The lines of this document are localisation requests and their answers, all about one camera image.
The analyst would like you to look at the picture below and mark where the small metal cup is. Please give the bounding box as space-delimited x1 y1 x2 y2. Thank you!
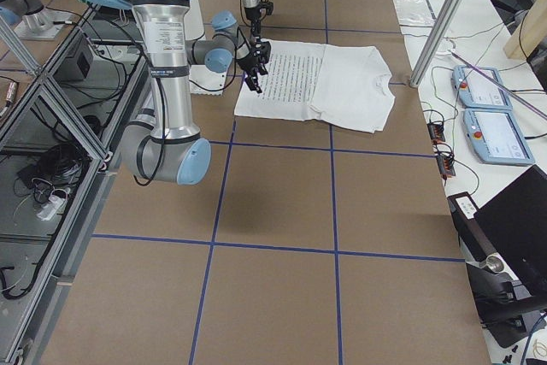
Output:
482 254 505 274

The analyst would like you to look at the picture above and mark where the clear plastic sheet on desk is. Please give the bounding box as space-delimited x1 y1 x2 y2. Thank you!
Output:
392 0 436 27

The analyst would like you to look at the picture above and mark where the aluminium frame post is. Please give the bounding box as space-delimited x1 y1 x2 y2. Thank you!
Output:
409 0 462 88

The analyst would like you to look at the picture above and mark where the lower blue teach pendant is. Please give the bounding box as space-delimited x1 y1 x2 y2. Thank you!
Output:
463 109 535 166

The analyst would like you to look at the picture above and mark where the blue teach pendant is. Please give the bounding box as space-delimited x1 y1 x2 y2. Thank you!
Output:
463 109 535 166
452 65 513 111

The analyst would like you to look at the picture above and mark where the orange black connector board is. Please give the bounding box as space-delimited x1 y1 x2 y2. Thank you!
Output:
427 122 446 144

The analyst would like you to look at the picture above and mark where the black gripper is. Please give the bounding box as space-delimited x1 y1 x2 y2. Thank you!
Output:
237 46 268 93
244 0 262 47

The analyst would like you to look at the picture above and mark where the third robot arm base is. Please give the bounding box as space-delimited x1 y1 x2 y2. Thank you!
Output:
1 0 73 40

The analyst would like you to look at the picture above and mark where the white power strip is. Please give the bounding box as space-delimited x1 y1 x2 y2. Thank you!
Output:
37 190 68 221

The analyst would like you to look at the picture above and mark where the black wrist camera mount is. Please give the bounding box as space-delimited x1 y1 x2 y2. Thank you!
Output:
252 39 271 65
260 0 274 19

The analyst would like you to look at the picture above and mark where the black laptop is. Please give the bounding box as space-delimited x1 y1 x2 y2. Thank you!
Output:
474 165 546 295

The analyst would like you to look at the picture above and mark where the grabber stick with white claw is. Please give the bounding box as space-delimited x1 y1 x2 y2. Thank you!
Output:
451 50 547 121

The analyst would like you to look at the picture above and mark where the upper blue teach pendant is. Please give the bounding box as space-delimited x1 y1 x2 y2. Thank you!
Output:
452 65 513 111

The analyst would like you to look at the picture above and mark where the white long-sleeve printed shirt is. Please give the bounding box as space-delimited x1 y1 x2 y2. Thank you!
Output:
234 40 395 133

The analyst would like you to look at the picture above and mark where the black box with white label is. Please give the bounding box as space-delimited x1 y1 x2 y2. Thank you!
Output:
447 191 496 262

